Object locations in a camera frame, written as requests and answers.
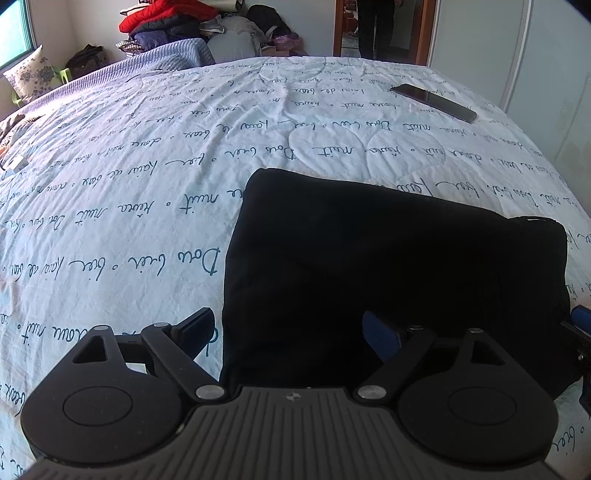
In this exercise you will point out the window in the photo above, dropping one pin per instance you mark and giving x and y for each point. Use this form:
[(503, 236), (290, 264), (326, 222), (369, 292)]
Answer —
[(14, 27)]

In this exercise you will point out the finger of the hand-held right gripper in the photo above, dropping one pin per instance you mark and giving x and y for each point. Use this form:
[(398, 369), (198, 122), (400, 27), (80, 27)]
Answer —
[(582, 316)]

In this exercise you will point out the dark smartphone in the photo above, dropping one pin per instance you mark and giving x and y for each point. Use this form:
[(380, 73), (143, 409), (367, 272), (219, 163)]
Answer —
[(434, 102)]

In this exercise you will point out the dark brown bag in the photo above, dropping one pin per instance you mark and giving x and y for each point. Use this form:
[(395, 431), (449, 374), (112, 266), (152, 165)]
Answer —
[(87, 60)]

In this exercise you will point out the red puffer jacket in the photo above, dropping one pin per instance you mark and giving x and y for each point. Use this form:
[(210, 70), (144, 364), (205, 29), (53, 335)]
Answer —
[(157, 14)]

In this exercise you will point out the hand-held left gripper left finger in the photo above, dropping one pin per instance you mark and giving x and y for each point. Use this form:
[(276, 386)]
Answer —
[(197, 332)]

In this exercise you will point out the brown wooden door frame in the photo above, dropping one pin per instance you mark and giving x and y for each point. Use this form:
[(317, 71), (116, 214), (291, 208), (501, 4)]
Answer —
[(429, 30)]

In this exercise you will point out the green plastic chair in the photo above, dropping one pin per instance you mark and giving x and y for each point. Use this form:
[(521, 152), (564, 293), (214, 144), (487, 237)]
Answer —
[(64, 74)]

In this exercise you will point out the floral pillow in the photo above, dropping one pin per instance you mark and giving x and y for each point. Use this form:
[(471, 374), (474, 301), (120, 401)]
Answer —
[(32, 74)]

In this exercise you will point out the frosted glass wardrobe door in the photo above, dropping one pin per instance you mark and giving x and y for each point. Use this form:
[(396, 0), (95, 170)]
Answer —
[(531, 69)]

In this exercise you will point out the white script-printed bed blanket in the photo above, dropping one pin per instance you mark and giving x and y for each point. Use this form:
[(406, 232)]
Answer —
[(138, 194)]

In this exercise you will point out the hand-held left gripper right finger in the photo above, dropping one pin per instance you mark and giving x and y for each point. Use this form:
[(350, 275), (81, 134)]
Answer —
[(381, 337)]

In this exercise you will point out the grey cushion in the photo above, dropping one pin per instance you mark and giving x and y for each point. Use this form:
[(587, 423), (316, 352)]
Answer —
[(233, 46)]

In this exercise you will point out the blue striped blanket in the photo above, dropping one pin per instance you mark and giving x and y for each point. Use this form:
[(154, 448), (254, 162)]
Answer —
[(152, 62)]

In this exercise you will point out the black pants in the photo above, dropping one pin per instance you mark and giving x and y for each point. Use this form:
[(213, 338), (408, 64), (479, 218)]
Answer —
[(369, 249)]

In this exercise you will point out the black bag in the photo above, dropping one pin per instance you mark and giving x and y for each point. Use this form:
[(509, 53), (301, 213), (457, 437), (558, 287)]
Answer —
[(268, 21)]

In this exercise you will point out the purple bag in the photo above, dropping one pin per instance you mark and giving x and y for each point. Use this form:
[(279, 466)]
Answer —
[(291, 44)]

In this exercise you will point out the navy jacket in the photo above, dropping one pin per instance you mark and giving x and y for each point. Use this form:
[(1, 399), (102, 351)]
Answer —
[(171, 36)]

